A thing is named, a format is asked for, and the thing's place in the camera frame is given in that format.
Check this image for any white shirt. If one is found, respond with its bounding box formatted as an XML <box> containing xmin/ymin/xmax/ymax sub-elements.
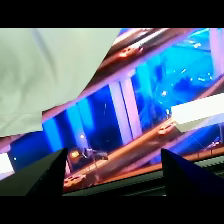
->
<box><xmin>0</xmin><ymin>28</ymin><xmax>122</xmax><ymax>138</ymax></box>

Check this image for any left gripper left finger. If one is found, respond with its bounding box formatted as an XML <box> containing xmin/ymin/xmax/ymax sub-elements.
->
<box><xmin>0</xmin><ymin>147</ymin><xmax>69</xmax><ymax>197</ymax></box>

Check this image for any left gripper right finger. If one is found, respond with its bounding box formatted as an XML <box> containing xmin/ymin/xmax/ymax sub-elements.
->
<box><xmin>160</xmin><ymin>148</ymin><xmax>224</xmax><ymax>197</ymax></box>

